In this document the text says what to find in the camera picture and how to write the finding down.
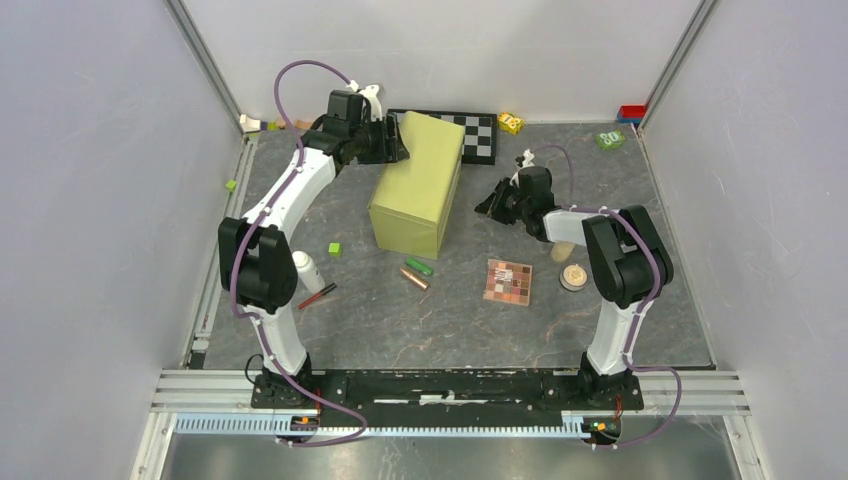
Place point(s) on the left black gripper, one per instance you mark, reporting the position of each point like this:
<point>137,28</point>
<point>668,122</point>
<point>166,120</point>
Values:
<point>388,151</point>

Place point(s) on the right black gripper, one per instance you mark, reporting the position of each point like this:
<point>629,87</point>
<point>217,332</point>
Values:
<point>492,206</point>

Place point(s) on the green makeup organizer box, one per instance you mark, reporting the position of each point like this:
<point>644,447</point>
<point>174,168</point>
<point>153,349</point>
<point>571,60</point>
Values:
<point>411,203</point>

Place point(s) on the copper lipstick tube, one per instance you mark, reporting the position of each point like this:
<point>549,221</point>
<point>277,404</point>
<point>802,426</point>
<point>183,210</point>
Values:
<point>414,278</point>

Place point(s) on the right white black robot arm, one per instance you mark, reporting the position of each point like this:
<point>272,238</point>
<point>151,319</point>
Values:
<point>628,261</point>

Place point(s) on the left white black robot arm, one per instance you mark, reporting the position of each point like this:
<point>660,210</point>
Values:
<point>257,264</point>

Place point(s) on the black white checkerboard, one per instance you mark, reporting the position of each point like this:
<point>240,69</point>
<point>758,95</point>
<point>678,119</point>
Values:
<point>480,137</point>

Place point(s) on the yellow toy block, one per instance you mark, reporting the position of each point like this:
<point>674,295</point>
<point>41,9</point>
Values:
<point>510,123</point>

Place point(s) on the beige foundation bottle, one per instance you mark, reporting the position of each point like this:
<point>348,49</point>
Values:
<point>561,251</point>

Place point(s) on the eyeshadow palette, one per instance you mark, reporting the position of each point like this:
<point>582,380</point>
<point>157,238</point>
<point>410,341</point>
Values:
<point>508,282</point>

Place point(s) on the green tube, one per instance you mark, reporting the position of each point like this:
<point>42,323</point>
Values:
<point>419,266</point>

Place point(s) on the round powder jar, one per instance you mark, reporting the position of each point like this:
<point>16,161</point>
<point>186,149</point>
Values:
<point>573,278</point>

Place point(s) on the small green cube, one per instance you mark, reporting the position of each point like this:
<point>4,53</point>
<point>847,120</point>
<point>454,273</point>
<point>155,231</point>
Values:
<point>335,249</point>

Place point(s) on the green number block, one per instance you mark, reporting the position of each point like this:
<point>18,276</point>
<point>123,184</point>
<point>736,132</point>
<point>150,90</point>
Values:
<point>610,140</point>

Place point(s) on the white toy piece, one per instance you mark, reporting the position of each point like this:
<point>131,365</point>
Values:
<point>250,125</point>

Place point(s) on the white bottle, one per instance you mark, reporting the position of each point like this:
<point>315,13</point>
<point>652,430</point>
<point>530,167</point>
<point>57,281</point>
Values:
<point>308,272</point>

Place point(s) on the red blue blocks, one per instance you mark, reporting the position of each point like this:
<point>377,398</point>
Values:
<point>633,114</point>

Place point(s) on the red black pencil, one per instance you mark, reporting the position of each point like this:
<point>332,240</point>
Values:
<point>317,296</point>

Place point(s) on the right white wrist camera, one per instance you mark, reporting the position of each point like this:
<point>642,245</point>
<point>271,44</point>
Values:
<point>525,160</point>

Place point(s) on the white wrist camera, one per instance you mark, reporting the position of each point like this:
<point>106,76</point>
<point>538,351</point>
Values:
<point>525,160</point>
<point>372,95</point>

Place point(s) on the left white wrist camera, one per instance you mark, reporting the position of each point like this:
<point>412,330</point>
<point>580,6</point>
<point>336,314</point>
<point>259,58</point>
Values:
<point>372,95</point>

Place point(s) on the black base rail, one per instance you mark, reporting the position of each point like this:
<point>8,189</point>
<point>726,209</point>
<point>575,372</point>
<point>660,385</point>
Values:
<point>459,401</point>

